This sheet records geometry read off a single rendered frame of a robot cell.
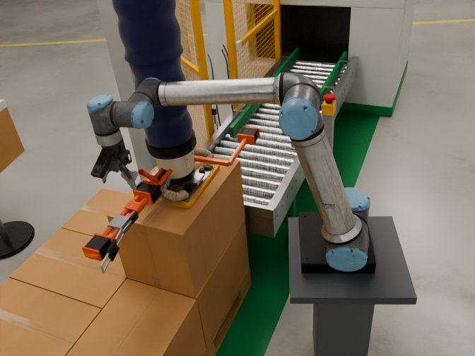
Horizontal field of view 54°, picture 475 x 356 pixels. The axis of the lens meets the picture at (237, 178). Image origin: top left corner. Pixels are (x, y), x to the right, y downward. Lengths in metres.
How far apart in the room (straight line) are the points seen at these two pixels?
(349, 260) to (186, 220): 0.72
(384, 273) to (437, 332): 0.89
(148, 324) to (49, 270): 0.69
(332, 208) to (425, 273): 1.62
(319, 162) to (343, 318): 0.98
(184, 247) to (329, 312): 0.73
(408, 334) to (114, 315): 1.58
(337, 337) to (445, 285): 0.99
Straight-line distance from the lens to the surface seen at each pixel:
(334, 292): 1.97
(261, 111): 3.70
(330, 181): 1.55
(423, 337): 2.85
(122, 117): 1.61
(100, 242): 1.81
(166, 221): 2.05
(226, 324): 2.79
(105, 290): 2.41
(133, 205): 1.95
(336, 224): 1.68
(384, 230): 2.27
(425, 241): 3.37
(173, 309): 2.23
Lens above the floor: 2.25
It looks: 35 degrees down
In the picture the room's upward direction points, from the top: 6 degrees counter-clockwise
